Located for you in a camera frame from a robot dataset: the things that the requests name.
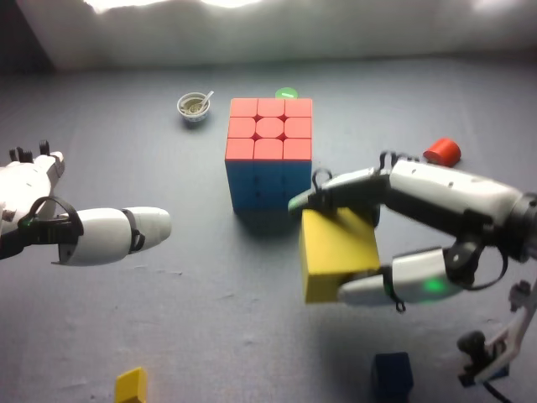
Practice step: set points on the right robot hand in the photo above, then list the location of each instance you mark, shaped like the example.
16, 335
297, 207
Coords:
444, 193

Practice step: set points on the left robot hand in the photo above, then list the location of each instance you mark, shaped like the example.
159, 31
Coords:
113, 233

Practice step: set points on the large yellow block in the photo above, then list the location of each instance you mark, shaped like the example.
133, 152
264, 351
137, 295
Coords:
331, 252

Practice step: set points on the small red object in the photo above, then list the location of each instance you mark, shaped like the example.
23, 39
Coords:
442, 152

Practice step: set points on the small yellow wedge block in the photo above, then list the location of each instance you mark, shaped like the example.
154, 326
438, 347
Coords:
131, 384

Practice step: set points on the green disc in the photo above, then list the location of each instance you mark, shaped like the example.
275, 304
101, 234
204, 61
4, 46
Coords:
286, 92

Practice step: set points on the small blue cube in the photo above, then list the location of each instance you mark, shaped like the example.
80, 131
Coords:
392, 373

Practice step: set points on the Rubik's cube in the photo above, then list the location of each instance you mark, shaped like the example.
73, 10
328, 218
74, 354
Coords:
268, 126

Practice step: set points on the grey table cloth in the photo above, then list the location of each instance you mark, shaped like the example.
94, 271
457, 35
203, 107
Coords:
126, 315

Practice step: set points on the small white toy bowl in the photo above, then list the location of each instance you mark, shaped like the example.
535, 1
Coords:
189, 113

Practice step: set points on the small white toy spoon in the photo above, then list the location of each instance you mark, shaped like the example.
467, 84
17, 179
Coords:
205, 100

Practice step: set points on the white backdrop sheet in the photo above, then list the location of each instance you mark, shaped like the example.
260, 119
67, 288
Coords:
293, 33

